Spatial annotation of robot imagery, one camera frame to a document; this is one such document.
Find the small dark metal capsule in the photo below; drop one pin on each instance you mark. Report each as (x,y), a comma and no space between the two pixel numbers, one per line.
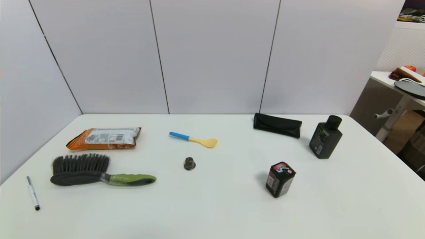
(189,164)

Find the black glasses case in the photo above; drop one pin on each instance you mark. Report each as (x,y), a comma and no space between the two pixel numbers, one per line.
(277,125)

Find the black gum box pink label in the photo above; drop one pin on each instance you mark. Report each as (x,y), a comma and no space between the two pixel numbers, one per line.
(279,181)

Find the orange snack packet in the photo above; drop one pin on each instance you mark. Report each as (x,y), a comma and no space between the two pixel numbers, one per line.
(106,137)

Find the dark grey bottle black cap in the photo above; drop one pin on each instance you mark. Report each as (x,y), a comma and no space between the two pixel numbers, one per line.
(325,141)

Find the white background desk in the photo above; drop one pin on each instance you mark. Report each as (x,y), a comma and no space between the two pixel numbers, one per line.
(382,78)

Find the brown cloth item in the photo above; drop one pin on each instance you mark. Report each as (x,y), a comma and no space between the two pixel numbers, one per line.
(400,74)

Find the white pen black cap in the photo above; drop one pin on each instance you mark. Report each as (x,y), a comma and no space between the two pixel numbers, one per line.
(32,192)

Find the black round disc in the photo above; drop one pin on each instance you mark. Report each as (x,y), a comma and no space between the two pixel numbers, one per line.
(410,89)

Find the white perforated partition panel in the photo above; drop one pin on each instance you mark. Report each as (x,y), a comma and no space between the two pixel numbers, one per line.
(403,46)

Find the small orange object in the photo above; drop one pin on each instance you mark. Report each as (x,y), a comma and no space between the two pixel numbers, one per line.
(410,68)

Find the dark background furniture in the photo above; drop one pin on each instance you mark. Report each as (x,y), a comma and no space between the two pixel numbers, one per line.
(415,149)

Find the dark shelf with clutter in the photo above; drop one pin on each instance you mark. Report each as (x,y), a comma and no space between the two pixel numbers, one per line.
(413,10)

